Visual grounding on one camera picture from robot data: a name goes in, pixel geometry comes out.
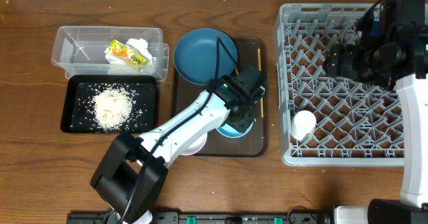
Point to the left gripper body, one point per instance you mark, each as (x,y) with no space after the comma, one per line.
(246,122)

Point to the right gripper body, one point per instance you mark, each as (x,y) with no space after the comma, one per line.
(352,64)

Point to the light blue bowl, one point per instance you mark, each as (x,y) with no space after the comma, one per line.
(229,132)

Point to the pink white bowl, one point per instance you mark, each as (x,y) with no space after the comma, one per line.
(196,146)

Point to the white paper cup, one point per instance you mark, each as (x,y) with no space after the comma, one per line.
(303,124)

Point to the dark blue plate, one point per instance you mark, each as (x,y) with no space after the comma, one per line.
(202,52)

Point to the rice food scraps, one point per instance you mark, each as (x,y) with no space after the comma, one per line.
(112,108)

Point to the white napkin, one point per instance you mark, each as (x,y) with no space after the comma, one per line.
(141,45)

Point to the yellow snack wrapper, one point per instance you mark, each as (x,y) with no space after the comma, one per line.
(118,53)

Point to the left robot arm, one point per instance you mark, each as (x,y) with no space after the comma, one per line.
(133,170)

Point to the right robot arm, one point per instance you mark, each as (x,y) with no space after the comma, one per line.
(395,59)

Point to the grey dishwasher rack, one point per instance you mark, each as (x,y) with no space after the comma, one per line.
(357,125)

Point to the left wooden chopstick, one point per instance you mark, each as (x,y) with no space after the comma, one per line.
(237,73)

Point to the wooden chopstick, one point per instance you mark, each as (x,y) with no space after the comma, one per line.
(237,73)
(259,68)

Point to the right wooden chopstick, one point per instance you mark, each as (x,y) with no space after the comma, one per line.
(259,68)

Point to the brown serving tray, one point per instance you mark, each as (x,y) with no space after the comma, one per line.
(255,142)

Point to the black plastic tray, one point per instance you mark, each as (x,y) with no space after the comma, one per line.
(79,79)

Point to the clear plastic bin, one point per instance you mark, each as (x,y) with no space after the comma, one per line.
(81,50)

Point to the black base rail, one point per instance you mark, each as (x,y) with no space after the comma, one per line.
(298,215)

